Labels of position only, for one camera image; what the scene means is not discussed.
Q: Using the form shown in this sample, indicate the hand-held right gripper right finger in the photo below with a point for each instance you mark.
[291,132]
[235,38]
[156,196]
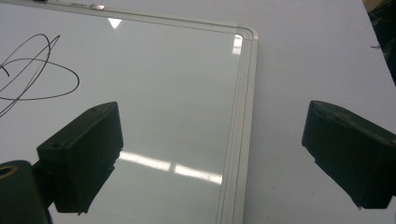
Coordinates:
[351,155]

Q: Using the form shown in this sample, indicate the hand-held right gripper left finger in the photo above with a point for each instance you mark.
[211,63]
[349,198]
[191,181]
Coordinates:
[84,155]

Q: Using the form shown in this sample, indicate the white whiteboard with silver frame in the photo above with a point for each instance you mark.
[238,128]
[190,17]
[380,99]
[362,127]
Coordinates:
[171,93]

